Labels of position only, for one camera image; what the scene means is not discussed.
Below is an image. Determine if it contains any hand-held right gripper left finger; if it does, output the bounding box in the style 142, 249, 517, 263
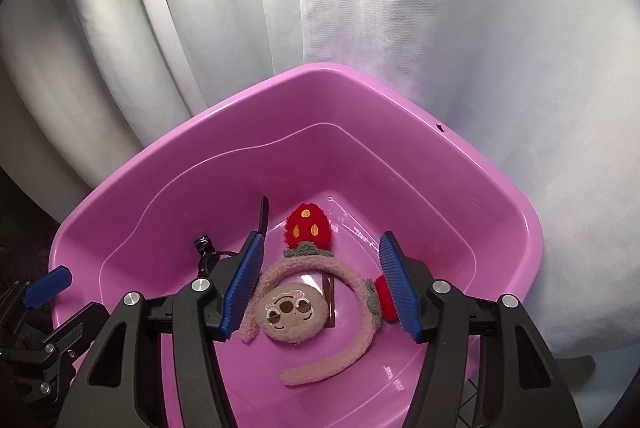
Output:
52, 231, 266, 428

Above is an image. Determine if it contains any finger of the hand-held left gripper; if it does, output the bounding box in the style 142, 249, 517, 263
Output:
0, 301, 108, 401
0, 265, 73, 324

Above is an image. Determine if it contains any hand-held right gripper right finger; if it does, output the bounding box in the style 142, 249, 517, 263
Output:
378, 231, 583, 428

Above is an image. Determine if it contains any sloth plush hair clip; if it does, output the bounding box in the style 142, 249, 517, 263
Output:
262, 275, 337, 346

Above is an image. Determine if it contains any pink strawberry plush headband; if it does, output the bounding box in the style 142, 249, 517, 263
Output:
230, 203, 401, 388

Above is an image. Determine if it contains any pink plastic basin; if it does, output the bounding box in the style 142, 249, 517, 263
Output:
48, 62, 544, 428

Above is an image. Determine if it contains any black checked white tablecloth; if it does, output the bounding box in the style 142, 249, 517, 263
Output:
462, 378, 483, 428

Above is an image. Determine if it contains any white curtain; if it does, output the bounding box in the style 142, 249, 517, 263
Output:
0, 0, 640, 389

